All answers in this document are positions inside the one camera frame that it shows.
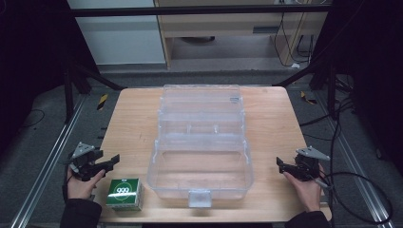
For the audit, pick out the person's right hand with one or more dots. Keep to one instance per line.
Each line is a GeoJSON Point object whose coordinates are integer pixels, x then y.
{"type": "Point", "coordinates": [305, 192]}

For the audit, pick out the black metal stand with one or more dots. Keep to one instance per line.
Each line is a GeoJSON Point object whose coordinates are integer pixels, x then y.
{"type": "Point", "coordinates": [320, 76]}
{"type": "Point", "coordinates": [74, 91]}

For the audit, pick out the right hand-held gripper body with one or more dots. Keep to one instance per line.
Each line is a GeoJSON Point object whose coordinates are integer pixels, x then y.
{"type": "Point", "coordinates": [308, 164]}

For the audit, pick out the clear plastic storage box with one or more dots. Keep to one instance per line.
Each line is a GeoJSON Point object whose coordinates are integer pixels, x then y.
{"type": "Point", "coordinates": [200, 148]}

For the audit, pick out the black horizontal frame bar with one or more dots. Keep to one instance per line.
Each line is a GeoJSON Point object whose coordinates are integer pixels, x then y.
{"type": "Point", "coordinates": [196, 10]}

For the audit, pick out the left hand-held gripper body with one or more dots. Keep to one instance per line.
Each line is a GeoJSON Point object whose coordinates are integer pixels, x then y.
{"type": "Point", "coordinates": [83, 160]}

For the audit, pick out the aluminium floor rail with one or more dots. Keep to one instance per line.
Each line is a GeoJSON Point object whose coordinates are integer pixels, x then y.
{"type": "Point", "coordinates": [355, 164]}
{"type": "Point", "coordinates": [47, 161]}

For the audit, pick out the person's left hand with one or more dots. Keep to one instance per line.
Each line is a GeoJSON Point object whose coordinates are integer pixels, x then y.
{"type": "Point", "coordinates": [80, 187]}

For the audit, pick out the yellow black hazard tape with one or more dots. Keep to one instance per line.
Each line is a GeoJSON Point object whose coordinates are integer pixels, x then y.
{"type": "Point", "coordinates": [102, 101]}
{"type": "Point", "coordinates": [307, 98]}

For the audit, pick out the green and white carton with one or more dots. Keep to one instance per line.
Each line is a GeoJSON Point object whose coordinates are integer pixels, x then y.
{"type": "Point", "coordinates": [124, 193]}

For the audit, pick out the white cabinet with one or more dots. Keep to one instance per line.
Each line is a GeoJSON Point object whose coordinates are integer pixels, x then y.
{"type": "Point", "coordinates": [118, 36]}

